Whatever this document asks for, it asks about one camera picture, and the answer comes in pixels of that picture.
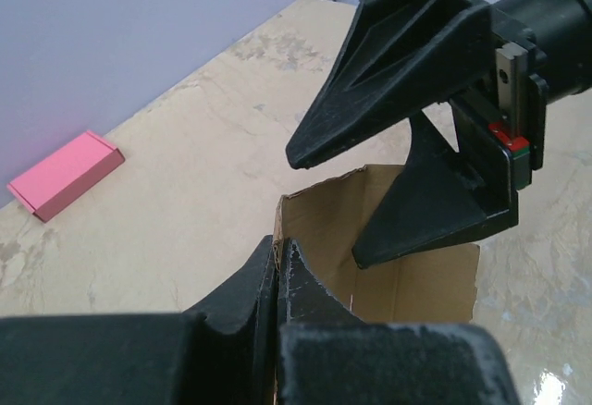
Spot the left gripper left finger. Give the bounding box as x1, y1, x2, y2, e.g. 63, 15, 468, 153
1, 237, 277, 404

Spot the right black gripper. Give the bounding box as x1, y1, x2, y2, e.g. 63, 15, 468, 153
286, 0, 591, 190

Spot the brown cardboard box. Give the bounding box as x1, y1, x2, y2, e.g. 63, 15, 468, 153
274, 165, 479, 325

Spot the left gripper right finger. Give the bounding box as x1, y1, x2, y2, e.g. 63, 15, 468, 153
277, 239, 520, 404

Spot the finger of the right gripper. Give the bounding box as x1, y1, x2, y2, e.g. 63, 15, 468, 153
352, 108, 518, 269

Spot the pink box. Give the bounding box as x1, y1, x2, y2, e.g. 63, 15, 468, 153
7, 130, 125, 223

